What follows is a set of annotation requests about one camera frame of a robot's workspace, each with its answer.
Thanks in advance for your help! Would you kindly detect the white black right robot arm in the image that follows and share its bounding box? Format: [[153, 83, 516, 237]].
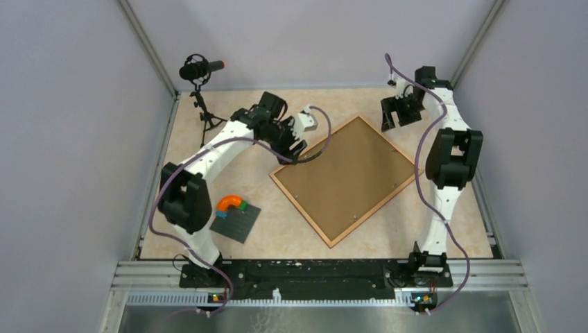
[[381, 66, 483, 286]]

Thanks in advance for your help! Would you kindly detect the red wooden photo frame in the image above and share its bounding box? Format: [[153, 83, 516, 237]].
[[270, 115, 421, 248]]

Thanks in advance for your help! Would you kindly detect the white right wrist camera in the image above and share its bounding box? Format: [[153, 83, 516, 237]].
[[388, 74, 414, 99]]

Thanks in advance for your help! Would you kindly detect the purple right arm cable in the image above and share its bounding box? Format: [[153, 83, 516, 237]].
[[385, 53, 472, 316]]

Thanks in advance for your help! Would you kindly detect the black microphone tripod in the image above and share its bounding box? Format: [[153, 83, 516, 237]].
[[190, 88, 227, 148]]

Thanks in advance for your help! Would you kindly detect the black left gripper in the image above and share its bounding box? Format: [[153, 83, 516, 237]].
[[261, 116, 306, 166]]

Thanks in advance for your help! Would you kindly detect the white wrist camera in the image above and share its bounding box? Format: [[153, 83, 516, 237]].
[[292, 105, 318, 139], [388, 74, 414, 99]]

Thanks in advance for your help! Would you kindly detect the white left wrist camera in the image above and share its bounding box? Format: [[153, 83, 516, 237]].
[[292, 105, 318, 139]]

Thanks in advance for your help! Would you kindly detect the grey lego baseplate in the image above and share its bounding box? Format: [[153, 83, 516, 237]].
[[210, 205, 261, 244]]

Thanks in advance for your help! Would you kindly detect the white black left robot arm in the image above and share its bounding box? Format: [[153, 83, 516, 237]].
[[156, 92, 318, 287]]

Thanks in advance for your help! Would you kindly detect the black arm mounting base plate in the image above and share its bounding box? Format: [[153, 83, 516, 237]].
[[179, 259, 453, 300]]

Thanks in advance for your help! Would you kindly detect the aluminium front rail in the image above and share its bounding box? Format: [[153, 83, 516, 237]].
[[111, 259, 528, 309]]

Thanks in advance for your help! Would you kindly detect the orange curved lego piece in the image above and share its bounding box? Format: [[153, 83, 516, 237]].
[[216, 195, 243, 211]]

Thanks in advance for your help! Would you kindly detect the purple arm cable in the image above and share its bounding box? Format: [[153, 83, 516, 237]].
[[385, 53, 472, 316], [148, 105, 333, 318]]

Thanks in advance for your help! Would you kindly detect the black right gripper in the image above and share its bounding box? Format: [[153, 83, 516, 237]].
[[381, 94, 426, 133]]

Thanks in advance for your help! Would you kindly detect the green lego brick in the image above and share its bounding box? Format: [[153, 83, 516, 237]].
[[237, 200, 249, 212]]

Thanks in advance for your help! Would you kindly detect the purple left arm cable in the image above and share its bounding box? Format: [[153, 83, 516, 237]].
[[148, 105, 333, 318]]

